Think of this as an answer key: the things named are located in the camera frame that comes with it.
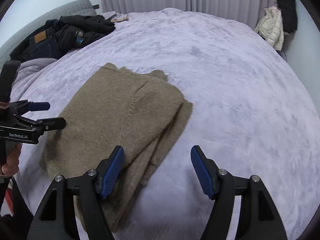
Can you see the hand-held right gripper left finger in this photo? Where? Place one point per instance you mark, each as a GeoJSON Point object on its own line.
{"type": "Point", "coordinates": [112, 172]}

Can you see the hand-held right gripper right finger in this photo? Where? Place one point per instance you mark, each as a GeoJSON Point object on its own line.
{"type": "Point", "coordinates": [201, 172]}

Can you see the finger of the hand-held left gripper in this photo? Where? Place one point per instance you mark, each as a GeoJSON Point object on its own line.
{"type": "Point", "coordinates": [53, 123]}
{"type": "Point", "coordinates": [40, 106]}

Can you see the olive knitted sweater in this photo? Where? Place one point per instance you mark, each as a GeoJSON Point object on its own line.
{"type": "Point", "coordinates": [120, 115]}

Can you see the person's left forearm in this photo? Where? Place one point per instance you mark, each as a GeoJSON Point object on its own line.
{"type": "Point", "coordinates": [3, 105]}

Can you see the person's left hand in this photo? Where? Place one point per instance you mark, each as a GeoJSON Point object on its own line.
{"type": "Point", "coordinates": [11, 163]}

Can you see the dark blue jeans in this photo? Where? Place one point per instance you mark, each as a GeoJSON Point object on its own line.
{"type": "Point", "coordinates": [46, 43]}

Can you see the red object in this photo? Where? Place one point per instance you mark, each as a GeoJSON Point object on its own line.
{"type": "Point", "coordinates": [10, 201]}

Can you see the lavender fleece blanket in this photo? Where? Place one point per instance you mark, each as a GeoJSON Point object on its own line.
{"type": "Point", "coordinates": [237, 100]}

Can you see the black jacket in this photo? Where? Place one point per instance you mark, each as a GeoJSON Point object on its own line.
{"type": "Point", "coordinates": [82, 27]}

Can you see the grey quilted headboard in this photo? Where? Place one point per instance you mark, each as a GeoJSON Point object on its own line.
{"type": "Point", "coordinates": [50, 12]}

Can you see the small beige cloth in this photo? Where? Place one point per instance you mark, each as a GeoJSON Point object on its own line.
{"type": "Point", "coordinates": [119, 18]}

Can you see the white puffer jacket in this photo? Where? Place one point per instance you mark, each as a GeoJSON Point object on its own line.
{"type": "Point", "coordinates": [272, 30]}

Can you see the black hanging coat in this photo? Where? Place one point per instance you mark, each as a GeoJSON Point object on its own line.
{"type": "Point", "coordinates": [287, 10]}

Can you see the black wall socket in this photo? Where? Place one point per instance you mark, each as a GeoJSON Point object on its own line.
{"type": "Point", "coordinates": [95, 5]}

